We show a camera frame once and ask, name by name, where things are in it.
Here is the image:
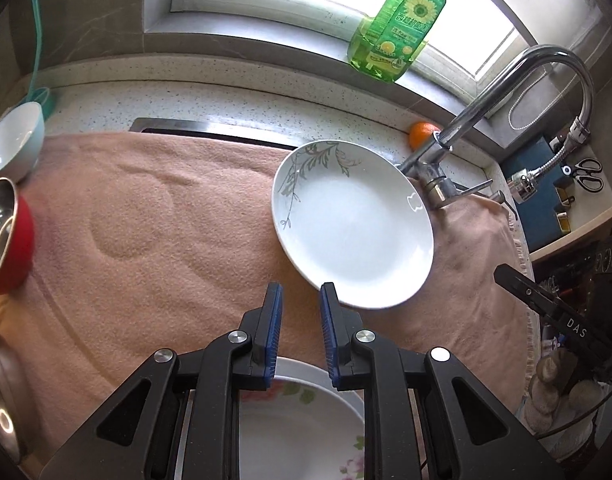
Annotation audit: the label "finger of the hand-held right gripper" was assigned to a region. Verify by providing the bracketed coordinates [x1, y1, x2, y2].
[494, 263, 559, 323]

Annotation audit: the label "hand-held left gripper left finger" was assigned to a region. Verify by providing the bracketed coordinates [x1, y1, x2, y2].
[38, 281, 285, 480]

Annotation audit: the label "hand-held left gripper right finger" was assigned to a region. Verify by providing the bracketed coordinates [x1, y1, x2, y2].
[319, 281, 566, 480]

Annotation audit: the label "grey leaf pattern plate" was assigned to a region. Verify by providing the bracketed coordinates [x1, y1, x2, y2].
[271, 140, 435, 310]

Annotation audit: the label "red bowl steel interior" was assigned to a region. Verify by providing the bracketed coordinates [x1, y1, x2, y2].
[0, 176, 36, 296]

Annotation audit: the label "large steel bowl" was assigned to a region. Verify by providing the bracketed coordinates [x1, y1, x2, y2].
[0, 320, 29, 468]

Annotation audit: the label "light blue bowl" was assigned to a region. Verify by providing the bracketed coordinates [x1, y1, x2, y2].
[0, 101, 46, 184]

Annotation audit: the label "small chrome spout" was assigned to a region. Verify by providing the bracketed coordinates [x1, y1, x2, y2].
[488, 189, 517, 222]

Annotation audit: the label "blue knife holder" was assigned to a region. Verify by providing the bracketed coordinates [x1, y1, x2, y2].
[502, 132, 611, 256]

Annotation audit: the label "black scissors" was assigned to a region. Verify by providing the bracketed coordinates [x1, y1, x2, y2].
[560, 157, 606, 193]

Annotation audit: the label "peach towel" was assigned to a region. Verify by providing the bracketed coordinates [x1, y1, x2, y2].
[6, 132, 536, 480]

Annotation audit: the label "orange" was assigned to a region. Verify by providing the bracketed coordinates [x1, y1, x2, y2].
[408, 121, 439, 151]

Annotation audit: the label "chrome faucet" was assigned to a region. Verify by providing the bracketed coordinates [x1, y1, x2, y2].
[398, 44, 595, 211]

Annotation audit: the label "steel sink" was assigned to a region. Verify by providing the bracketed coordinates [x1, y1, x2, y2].
[130, 117, 307, 151]

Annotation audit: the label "green dish soap bottle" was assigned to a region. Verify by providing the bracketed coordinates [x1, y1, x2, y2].
[347, 0, 453, 82]

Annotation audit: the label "teal hose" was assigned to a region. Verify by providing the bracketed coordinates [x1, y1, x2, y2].
[26, 0, 54, 111]

